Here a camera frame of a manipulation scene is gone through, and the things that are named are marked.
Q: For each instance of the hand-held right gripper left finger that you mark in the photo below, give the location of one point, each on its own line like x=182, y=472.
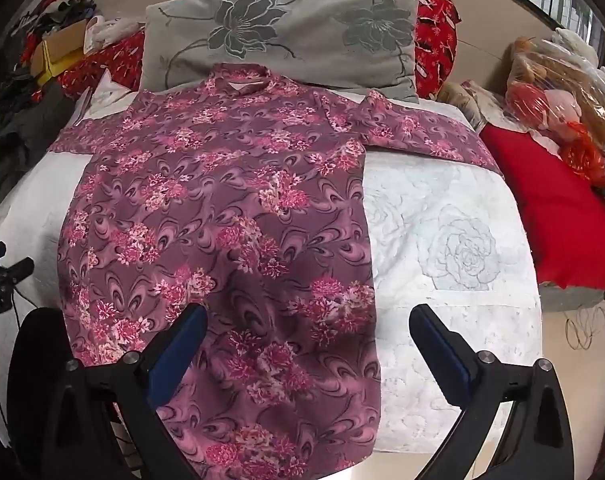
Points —
x=182, y=347

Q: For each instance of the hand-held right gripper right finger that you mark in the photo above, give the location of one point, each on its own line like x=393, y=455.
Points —
x=442, y=352

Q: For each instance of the purple floral shirt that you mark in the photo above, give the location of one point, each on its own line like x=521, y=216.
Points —
x=207, y=210

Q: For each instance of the dark clothes heap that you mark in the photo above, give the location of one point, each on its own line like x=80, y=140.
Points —
x=22, y=130

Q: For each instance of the pile of colourful clothes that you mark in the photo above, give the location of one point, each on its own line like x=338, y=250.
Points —
x=57, y=10

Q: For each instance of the white quilted bedspread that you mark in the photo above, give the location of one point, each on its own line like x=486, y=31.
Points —
x=432, y=210

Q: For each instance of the red blanket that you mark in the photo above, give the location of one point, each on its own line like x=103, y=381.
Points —
x=547, y=210

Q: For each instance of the white paper sheet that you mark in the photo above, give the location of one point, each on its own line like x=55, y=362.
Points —
x=105, y=97

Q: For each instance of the yellow box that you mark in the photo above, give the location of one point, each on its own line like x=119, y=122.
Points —
x=50, y=67

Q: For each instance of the brown cardboard box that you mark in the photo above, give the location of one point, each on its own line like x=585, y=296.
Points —
x=57, y=45

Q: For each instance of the white plastic bag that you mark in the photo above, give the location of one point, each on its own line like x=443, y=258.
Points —
x=112, y=30

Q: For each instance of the beige patterned pillow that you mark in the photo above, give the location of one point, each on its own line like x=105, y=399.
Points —
x=472, y=100

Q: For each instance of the plastic bag of stuffed toys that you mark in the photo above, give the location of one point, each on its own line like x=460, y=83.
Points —
x=542, y=105

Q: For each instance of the red floral quilt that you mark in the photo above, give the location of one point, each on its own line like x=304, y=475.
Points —
x=437, y=35

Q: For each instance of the grey floral embroidered pillow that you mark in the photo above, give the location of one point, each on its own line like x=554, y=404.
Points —
x=307, y=30

